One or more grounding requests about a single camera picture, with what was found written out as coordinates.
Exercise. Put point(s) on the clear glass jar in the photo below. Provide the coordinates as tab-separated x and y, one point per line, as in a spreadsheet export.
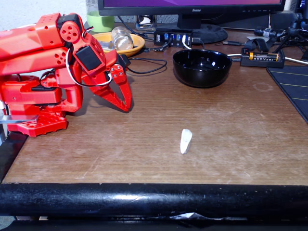
122	38

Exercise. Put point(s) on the black flashlight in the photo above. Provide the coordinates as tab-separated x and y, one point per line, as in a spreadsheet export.
269	32

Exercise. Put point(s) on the white eraser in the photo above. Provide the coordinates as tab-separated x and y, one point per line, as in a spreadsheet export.
185	142

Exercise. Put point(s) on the bottle with green liquid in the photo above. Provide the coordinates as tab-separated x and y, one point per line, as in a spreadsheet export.
101	21

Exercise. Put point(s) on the black computer monitor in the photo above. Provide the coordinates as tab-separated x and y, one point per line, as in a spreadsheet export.
192	7

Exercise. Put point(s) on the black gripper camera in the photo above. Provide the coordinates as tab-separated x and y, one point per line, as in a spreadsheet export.
125	60

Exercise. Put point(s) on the black battery charger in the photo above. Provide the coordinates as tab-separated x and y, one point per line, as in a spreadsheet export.
262	63

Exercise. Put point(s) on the yellow and black battery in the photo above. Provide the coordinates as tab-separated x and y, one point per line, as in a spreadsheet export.
264	56

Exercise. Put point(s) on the black mat with yellow lines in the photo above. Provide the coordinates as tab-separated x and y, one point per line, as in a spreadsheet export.
292	84

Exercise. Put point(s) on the black bowl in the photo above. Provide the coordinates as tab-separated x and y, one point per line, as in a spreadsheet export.
202	69

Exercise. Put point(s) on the yellow plate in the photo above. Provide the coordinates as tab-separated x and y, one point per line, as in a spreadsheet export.
138	44

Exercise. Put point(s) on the black USB hub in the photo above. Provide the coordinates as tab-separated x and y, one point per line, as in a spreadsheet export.
173	37

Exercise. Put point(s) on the metal table clamp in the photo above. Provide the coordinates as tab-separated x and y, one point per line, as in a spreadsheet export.
19	119

